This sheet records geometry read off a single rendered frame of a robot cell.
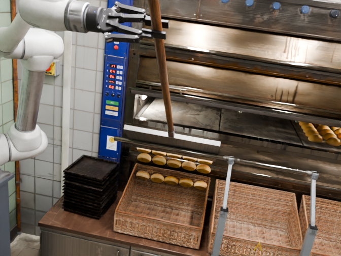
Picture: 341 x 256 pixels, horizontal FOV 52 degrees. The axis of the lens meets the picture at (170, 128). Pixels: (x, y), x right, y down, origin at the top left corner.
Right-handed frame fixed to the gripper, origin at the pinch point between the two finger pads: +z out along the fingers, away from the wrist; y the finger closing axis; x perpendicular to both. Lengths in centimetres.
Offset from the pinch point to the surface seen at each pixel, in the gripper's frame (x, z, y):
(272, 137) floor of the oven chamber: -153, 66, -27
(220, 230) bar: -119, 37, 45
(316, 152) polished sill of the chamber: -144, 94, -19
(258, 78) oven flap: -121, 47, -53
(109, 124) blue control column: -147, -49, -13
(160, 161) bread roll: -149, -8, 6
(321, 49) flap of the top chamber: -105, 80, -72
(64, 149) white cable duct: -165, -82, 7
